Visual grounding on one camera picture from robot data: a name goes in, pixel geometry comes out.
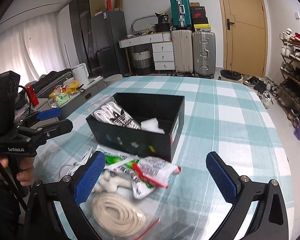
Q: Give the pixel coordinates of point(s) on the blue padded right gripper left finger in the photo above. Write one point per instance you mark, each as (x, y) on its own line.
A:
(43, 221)

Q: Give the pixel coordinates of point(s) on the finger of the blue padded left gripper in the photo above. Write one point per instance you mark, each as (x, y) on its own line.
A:
(37, 116)

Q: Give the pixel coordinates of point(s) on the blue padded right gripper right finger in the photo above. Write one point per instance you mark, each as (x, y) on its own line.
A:
(269, 220)

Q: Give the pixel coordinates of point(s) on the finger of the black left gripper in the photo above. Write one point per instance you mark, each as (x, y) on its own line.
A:
(49, 131)

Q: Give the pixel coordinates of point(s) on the white black striped bag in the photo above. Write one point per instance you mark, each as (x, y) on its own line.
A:
(112, 113)

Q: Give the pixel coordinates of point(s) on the white plush toy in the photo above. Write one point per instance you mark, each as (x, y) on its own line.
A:
(110, 183)

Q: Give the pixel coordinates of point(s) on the green white wipes pack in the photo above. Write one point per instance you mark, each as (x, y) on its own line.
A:
(120, 164)

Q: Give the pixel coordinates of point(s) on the red white tissue pack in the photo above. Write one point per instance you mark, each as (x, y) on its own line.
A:
(155, 171)

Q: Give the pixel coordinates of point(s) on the person's left hand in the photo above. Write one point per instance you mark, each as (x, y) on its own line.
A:
(25, 176)

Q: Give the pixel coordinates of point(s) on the red can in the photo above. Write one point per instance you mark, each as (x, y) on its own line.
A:
(31, 96)

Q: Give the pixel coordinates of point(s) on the grey storage cabinet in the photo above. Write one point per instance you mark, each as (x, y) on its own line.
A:
(77, 99)

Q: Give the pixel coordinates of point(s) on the yellow snack bags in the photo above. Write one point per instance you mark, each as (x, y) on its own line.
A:
(63, 93)

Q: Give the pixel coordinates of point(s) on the white kettle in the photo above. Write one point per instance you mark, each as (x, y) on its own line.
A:
(80, 73)

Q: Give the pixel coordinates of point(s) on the white curtain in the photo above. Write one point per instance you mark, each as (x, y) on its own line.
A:
(32, 48)

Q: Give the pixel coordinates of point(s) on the round white stool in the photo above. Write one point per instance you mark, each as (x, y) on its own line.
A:
(112, 79)

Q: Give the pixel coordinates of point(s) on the dark grey refrigerator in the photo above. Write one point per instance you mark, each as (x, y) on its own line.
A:
(108, 28)

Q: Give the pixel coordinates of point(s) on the black cardboard shoe box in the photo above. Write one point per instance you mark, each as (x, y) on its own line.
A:
(167, 109)

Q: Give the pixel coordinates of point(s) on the white foam piece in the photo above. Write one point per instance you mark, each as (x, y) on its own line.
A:
(151, 125)

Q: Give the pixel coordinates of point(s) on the striped laundry basket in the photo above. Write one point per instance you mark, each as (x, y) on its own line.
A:
(142, 62)

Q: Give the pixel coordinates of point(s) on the black tall cabinet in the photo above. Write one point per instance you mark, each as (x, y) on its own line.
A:
(80, 19)

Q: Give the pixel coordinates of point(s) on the teal checkered tablecloth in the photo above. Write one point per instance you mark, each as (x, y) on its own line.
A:
(220, 116)

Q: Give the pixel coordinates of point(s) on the white drawer desk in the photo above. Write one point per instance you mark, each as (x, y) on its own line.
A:
(162, 48)

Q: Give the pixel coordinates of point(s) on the shoes on floor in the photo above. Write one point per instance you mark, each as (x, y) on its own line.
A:
(266, 89)

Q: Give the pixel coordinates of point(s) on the black bag on desk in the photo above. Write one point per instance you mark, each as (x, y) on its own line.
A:
(163, 24)

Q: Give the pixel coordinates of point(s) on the beige suitcase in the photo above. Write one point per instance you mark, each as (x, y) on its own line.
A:
(183, 52)

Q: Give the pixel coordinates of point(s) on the black trash bin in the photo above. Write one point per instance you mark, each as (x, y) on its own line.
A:
(231, 75)

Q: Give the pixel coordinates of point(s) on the teal suitcase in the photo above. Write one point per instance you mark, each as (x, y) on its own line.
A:
(181, 14)

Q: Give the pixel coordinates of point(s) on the silver suitcase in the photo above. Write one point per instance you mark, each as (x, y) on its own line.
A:
(204, 54)

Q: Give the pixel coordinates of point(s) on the stacked shoe boxes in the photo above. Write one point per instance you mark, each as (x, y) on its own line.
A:
(199, 19)

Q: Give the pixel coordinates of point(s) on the wooden door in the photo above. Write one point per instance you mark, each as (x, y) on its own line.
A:
(245, 36)

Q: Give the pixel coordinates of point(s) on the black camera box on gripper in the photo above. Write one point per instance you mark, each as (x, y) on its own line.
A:
(9, 84)

